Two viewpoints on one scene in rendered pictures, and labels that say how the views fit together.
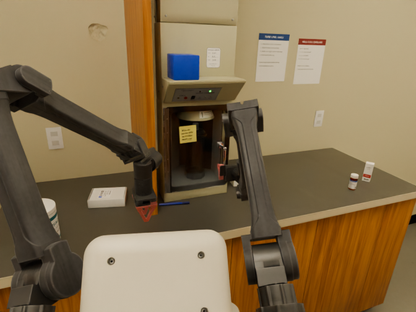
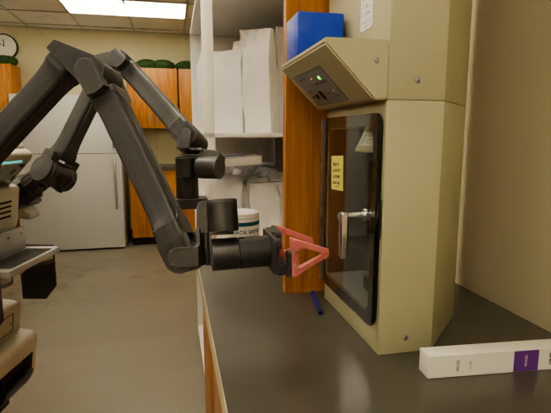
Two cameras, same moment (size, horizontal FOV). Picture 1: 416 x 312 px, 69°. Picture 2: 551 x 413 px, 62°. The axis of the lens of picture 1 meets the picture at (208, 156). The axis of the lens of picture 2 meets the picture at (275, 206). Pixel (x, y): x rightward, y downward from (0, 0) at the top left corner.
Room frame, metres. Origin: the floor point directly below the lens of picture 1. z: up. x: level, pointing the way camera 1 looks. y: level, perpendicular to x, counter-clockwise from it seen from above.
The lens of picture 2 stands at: (1.29, -0.93, 1.35)
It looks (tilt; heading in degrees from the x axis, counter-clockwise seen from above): 9 degrees down; 99
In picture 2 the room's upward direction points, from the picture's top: straight up
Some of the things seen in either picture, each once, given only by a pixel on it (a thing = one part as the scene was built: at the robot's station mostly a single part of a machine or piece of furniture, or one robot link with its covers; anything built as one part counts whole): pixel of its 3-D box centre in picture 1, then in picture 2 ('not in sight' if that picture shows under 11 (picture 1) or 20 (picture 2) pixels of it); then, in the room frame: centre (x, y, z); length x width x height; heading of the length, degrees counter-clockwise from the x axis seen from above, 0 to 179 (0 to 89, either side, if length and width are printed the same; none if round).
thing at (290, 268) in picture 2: not in sight; (301, 252); (1.20, -0.14, 1.14); 0.09 x 0.07 x 0.07; 22
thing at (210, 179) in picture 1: (198, 149); (346, 211); (1.28, 0.04, 1.19); 0.30 x 0.01 x 0.40; 112
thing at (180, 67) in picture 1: (182, 66); (313, 39); (1.20, 0.11, 1.56); 0.10 x 0.10 x 0.09; 22
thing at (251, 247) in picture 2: (239, 175); (258, 251); (1.13, -0.13, 1.14); 0.10 x 0.07 x 0.07; 112
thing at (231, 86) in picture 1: (203, 91); (325, 79); (1.23, 0.03, 1.46); 0.32 x 0.11 x 0.10; 112
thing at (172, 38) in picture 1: (189, 113); (406, 147); (1.40, 0.09, 1.33); 0.32 x 0.25 x 0.77; 112
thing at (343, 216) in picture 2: (222, 154); (351, 233); (1.29, -0.07, 1.17); 0.05 x 0.03 x 0.10; 22
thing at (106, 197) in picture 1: (108, 197); not in sight; (1.23, 0.45, 0.96); 0.16 x 0.12 x 0.04; 100
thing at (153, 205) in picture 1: (145, 207); not in sight; (0.86, 0.20, 1.14); 0.07 x 0.07 x 0.09; 22
